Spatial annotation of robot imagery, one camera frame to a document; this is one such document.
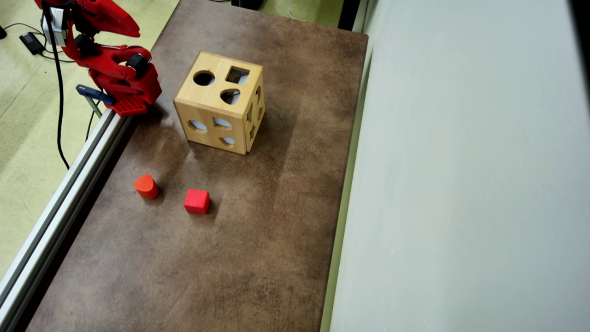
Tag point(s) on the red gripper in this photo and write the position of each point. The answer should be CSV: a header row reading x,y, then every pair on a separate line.
x,y
120,22

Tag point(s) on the red wooden cube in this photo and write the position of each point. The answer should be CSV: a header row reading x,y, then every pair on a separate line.
x,y
197,202

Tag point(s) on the red robot arm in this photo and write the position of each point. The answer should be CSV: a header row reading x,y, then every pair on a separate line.
x,y
110,60

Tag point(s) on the wooden shape sorter box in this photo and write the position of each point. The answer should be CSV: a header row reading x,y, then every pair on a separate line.
x,y
203,99

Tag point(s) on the blue table clamp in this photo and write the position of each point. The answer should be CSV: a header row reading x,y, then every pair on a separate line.
x,y
94,93

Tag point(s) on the black power adapter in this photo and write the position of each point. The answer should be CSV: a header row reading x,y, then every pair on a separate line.
x,y
31,42

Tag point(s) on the black furniture base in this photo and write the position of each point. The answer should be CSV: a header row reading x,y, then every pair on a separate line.
x,y
249,3

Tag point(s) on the orange rounded wooden block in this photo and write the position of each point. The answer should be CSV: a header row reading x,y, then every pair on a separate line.
x,y
146,186

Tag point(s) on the brown desk mat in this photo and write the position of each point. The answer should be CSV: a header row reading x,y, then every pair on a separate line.
x,y
253,230

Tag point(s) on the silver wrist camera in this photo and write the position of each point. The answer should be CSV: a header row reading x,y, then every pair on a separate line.
x,y
57,23

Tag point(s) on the aluminium profile rail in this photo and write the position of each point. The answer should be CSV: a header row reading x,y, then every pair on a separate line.
x,y
55,203

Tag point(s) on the black vertical post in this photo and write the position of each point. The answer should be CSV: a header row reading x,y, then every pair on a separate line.
x,y
349,14

